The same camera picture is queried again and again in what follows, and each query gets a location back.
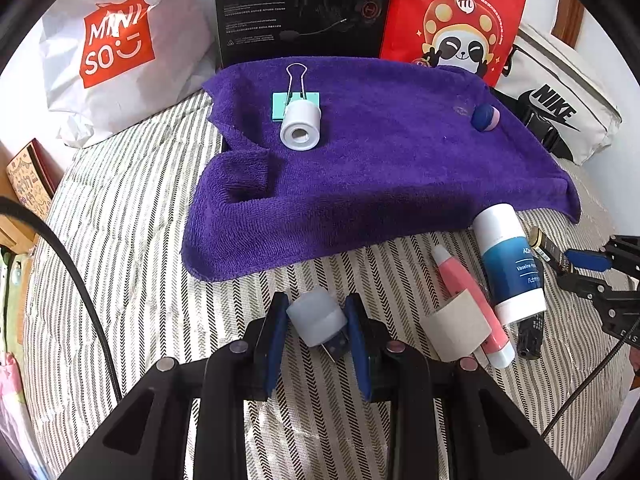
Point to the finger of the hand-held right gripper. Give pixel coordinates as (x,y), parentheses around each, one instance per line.
(582,284)
(587,260)

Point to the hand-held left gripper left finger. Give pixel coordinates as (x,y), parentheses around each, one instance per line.
(272,345)

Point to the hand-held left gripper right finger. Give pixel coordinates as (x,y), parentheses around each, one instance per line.
(357,345)

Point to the gold and black tube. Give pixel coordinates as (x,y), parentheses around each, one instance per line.
(550,252)

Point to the translucent capped usb adapter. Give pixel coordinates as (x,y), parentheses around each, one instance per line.
(317,320)

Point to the black cosmetic tube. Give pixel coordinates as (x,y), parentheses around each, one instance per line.
(531,337)

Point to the blue and white bottle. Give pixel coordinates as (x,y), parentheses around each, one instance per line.
(507,260)

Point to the white charger plug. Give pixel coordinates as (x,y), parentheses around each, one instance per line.
(455,330)

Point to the pink and white pen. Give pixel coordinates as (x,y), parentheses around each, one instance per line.
(462,285)

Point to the blue pink makeup sponge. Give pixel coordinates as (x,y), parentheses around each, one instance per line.
(484,117)

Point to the clear plastic cap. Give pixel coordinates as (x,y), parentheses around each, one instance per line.
(461,109)

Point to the white tape roll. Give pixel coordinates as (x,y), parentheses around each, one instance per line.
(300,125)

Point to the mint binder clip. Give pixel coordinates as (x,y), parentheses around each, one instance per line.
(295,97)

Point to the white waist bag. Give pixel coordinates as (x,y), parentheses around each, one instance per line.
(565,105)

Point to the purple towel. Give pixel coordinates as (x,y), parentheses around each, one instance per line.
(375,185)

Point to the pink cloth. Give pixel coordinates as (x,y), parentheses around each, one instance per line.
(12,395)

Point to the red paper bag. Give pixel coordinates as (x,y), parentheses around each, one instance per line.
(455,20)

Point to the wooden bedside table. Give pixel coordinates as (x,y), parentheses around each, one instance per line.
(15,230)

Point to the patterned book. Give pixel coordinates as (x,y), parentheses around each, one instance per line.
(30,172)

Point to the white plastic shopping bag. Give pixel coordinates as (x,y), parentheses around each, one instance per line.
(115,55)

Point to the black headset box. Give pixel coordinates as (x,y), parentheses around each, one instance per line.
(300,10)

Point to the brown wooden frame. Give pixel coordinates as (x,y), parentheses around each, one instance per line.
(570,15)

